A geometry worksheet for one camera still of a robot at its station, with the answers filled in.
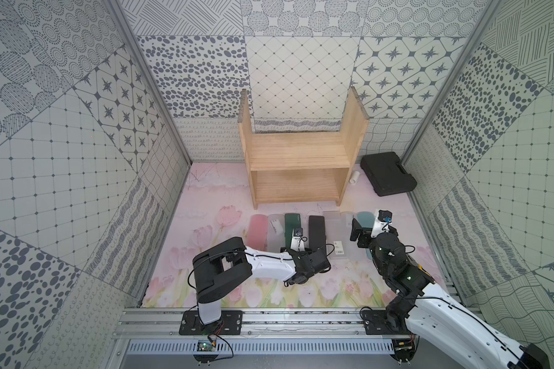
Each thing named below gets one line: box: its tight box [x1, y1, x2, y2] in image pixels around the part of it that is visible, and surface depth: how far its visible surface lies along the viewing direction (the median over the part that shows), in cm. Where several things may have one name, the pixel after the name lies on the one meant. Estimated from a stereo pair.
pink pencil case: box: [246, 213, 269, 252], surface depth 98 cm
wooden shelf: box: [237, 86, 371, 210], surface depth 92 cm
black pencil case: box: [308, 215, 327, 256], surface depth 95 cm
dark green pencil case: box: [284, 212, 302, 249], surface depth 97 cm
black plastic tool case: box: [360, 151, 418, 197], surface depth 114 cm
